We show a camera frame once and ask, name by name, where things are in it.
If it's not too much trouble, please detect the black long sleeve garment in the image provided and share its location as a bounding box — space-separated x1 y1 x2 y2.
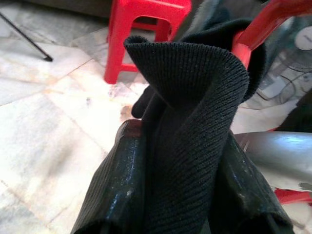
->
123 18 267 234

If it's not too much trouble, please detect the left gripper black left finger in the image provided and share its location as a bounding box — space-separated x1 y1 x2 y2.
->
70 119 148 234

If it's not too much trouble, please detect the red stool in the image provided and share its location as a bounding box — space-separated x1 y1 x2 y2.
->
104 0 193 85

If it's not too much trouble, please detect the dark brown sofa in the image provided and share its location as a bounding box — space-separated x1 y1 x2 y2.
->
55 0 113 18

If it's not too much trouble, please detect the marble top folding table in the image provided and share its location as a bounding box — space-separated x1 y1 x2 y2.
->
0 11 54 62

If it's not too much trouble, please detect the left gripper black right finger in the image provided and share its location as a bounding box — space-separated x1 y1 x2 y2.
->
219 131 294 234

